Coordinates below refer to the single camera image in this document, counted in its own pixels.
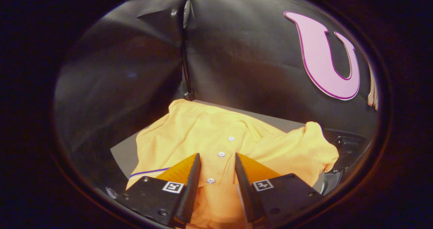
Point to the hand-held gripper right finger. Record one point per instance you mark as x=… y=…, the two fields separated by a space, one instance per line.
x=247 y=191

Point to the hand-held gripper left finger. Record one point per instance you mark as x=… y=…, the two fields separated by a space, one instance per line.
x=191 y=188

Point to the orange button shirt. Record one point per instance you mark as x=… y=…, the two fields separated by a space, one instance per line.
x=203 y=134

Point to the dark transparent washing machine lid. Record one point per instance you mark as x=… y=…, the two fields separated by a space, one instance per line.
x=348 y=147

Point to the black backdrop stand pole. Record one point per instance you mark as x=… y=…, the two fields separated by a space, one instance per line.
x=186 y=73

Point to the beige cabinet with dark frame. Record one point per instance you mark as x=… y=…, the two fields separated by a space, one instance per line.
x=125 y=151

